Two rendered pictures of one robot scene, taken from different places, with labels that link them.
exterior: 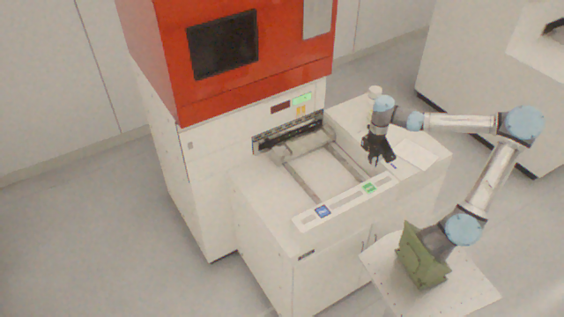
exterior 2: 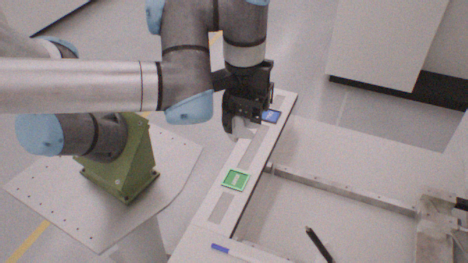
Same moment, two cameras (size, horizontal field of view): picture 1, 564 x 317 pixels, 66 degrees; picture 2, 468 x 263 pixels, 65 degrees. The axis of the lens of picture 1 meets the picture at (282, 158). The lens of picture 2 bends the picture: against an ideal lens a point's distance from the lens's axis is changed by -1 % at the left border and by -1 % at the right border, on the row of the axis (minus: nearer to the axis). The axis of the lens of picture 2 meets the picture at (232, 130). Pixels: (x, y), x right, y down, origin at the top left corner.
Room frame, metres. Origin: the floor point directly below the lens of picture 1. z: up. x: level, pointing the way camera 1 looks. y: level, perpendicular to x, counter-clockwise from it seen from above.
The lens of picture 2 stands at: (1.78, -0.74, 1.66)
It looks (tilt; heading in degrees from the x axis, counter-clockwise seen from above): 43 degrees down; 144
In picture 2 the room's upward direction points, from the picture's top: straight up
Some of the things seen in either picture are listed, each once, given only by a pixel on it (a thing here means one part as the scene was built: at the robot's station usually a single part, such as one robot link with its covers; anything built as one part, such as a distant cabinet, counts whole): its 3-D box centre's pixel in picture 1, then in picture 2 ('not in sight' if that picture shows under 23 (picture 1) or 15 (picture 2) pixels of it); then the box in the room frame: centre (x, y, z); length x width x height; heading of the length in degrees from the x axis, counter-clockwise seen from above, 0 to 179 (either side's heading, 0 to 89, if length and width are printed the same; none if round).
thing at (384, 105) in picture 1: (382, 111); (243, 5); (1.33, -0.39, 1.41); 0.09 x 0.08 x 0.11; 60
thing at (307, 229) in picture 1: (345, 209); (252, 164); (1.25, -0.29, 0.89); 0.55 x 0.09 x 0.14; 121
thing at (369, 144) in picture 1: (374, 139); (246, 86); (1.34, -0.38, 1.25); 0.09 x 0.08 x 0.12; 31
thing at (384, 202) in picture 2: (300, 180); (361, 195); (1.48, -0.08, 0.84); 0.50 x 0.02 x 0.03; 31
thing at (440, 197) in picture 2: (278, 152); (437, 196); (1.62, 0.02, 0.89); 0.08 x 0.03 x 0.03; 31
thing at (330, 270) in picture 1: (330, 221); not in sight; (1.55, -0.28, 0.41); 0.97 x 0.64 x 0.82; 121
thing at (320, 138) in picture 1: (303, 145); (432, 254); (1.71, -0.11, 0.87); 0.36 x 0.08 x 0.03; 121
